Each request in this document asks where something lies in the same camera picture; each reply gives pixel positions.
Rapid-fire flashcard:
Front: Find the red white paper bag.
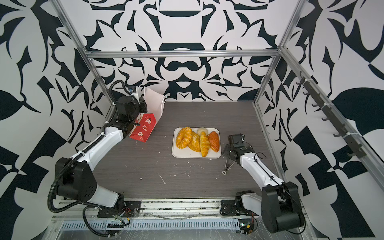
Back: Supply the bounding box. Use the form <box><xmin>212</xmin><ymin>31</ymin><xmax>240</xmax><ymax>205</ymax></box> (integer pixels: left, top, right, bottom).
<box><xmin>129</xmin><ymin>85</ymin><xmax>167</xmax><ymax>143</ymax></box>

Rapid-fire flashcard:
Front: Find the white steamed bun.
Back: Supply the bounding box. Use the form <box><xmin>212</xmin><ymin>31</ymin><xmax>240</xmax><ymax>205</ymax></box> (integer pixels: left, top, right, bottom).
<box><xmin>197</xmin><ymin>128</ymin><xmax>209</xmax><ymax>136</ymax></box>

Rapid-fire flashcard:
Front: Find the white plastic tray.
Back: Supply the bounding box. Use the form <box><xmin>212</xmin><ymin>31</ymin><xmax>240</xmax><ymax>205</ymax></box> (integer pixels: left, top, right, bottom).
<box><xmin>172</xmin><ymin>127</ymin><xmax>222</xmax><ymax>159</ymax></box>

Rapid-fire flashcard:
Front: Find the black left base cable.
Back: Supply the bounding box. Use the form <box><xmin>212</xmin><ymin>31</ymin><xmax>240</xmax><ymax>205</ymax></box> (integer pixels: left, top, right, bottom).
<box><xmin>82</xmin><ymin>205</ymin><xmax>131</xmax><ymax>238</ymax></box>

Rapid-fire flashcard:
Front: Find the small green circuit board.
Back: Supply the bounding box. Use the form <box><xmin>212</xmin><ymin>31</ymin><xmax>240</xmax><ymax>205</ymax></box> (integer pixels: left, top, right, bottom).
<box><xmin>239</xmin><ymin>218</ymin><xmax>258</xmax><ymax>235</ymax></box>

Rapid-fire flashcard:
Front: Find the grey wall hook rail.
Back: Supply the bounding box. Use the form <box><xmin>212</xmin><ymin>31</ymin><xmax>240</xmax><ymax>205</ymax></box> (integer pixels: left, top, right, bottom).
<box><xmin>297</xmin><ymin>72</ymin><xmax>367</xmax><ymax>159</ymax></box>

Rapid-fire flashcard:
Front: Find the yellow twisted ring bread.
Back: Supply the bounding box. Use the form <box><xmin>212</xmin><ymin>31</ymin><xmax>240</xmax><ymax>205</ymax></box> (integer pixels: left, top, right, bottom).
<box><xmin>176</xmin><ymin>127</ymin><xmax>192</xmax><ymax>149</ymax></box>

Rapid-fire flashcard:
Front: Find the white slotted cable duct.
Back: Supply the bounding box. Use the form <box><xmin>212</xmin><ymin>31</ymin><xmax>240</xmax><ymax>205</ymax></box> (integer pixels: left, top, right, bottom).
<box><xmin>59</xmin><ymin>218</ymin><xmax>241</xmax><ymax>232</ymax></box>

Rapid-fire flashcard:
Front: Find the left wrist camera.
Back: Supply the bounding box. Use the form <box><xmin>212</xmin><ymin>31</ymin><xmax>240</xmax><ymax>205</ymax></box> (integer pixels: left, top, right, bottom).
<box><xmin>125</xmin><ymin>86</ymin><xmax>142</xmax><ymax>99</ymax></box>

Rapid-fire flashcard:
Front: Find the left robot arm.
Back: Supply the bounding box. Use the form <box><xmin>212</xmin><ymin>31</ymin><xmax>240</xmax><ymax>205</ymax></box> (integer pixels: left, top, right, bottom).
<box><xmin>47</xmin><ymin>94</ymin><xmax>148</xmax><ymax>214</ymax></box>

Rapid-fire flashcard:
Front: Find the yellow oval fake bread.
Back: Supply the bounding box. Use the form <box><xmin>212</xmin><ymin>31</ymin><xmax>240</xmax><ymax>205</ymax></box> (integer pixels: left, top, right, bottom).
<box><xmin>188</xmin><ymin>132</ymin><xmax>201</xmax><ymax>153</ymax></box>

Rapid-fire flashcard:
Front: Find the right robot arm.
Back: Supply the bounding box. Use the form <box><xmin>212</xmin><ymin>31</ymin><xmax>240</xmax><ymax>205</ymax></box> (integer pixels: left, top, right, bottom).
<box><xmin>223</xmin><ymin>134</ymin><xmax>307</xmax><ymax>235</ymax></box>

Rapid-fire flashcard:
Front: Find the small yellow fake bread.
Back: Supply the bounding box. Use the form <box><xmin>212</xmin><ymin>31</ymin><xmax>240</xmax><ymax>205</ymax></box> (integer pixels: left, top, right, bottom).
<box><xmin>200</xmin><ymin>132</ymin><xmax>211</xmax><ymax>157</ymax></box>

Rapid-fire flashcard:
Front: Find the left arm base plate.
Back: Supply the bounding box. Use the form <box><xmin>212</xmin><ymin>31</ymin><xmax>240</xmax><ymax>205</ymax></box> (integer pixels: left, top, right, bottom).
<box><xmin>97</xmin><ymin>201</ymin><xmax>142</xmax><ymax>218</ymax></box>

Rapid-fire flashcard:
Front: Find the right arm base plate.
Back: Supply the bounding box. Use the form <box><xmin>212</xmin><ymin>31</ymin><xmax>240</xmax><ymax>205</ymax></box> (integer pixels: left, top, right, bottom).
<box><xmin>220</xmin><ymin>200</ymin><xmax>262</xmax><ymax>217</ymax></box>

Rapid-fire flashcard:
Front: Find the orange croissant fake bread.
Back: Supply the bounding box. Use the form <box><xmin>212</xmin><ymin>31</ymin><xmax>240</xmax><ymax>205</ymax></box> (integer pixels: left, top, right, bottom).
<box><xmin>208</xmin><ymin>131</ymin><xmax>220</xmax><ymax>153</ymax></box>

